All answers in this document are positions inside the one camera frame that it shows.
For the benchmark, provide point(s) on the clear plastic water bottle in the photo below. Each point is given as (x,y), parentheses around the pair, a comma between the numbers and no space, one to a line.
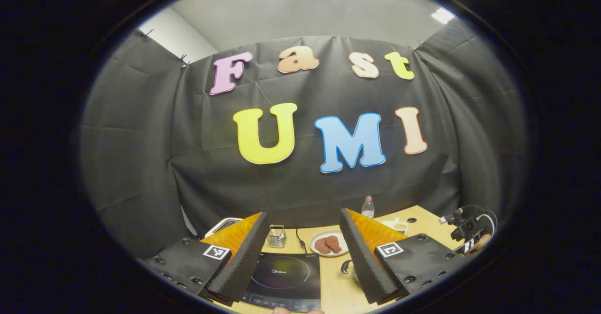
(368,208)

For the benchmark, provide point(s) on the brown meat piece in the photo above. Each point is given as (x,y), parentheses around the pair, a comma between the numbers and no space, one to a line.
(334,243)
(322,246)

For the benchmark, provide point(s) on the white toaster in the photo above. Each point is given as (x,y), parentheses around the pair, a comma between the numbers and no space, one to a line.
(225,224)

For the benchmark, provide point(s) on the white round plate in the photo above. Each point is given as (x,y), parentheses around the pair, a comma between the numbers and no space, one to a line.
(331,253)

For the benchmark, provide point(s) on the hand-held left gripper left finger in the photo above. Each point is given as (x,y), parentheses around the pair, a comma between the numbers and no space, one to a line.
(242,262)

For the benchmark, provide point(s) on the white divided bean dish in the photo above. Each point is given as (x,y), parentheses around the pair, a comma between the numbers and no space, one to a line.
(393,225)

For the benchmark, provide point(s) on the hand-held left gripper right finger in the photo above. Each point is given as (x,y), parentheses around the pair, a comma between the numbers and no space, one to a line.
(364,257)

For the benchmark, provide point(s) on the black induction cooktop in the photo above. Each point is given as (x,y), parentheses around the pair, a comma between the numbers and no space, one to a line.
(286,279)

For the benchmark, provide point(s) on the small ceiling light panel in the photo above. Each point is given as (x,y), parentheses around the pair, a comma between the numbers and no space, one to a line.
(443,15)

